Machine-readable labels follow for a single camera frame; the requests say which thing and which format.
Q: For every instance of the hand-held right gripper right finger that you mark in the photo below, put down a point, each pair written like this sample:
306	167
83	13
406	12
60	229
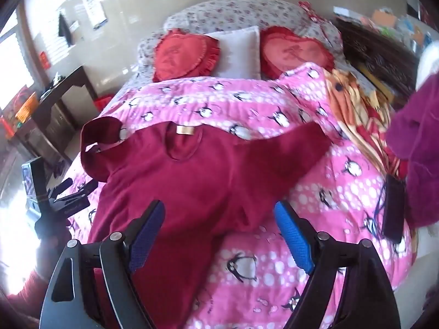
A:
295	240

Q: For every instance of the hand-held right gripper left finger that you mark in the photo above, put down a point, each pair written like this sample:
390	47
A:
147	236

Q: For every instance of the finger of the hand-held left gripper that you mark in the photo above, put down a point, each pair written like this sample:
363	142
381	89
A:
67	185
77	204

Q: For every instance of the dark red sweater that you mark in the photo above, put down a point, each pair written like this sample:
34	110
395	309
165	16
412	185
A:
192	185

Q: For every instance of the pink penguin print blanket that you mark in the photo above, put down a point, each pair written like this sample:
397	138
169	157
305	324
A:
343	192

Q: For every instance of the orange plastic crate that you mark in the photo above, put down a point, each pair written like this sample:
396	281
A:
26	108

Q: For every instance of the red plastic basket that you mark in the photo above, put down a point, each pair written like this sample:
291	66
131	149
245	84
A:
103	102

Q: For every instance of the dark wooden desk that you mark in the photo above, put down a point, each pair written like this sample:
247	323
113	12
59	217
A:
65	82

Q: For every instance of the black rectangular device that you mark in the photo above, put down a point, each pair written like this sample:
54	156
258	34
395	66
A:
393	209

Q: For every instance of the bright window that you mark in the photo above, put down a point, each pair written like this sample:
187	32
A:
13	58

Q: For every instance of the orange striped cloth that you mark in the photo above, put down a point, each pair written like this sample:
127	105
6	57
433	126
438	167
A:
363	116

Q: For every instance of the black hanging cloth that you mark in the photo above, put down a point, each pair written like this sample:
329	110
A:
64	25

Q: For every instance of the purple fuzzy garment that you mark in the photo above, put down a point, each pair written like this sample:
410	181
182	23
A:
422	126

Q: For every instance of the red heart-shaped pillow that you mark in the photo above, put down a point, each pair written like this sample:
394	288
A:
291	53
181	54

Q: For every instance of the dark wooden cabinet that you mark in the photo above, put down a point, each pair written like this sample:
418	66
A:
377	61

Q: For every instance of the white square pillow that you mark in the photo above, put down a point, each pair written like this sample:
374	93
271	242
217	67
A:
236	51

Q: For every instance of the white plush cloth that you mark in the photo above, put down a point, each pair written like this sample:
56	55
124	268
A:
428	61

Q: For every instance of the red patterned cloth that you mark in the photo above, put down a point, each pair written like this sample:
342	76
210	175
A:
313	12

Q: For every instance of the grey floral bedding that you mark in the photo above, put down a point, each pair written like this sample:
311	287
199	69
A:
240	10

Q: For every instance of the red wall sticker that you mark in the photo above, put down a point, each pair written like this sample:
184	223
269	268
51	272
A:
45	59

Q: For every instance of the white wall calendar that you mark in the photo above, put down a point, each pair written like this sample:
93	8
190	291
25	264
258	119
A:
60	46

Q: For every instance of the white wall poster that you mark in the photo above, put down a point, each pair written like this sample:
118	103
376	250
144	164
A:
92	3

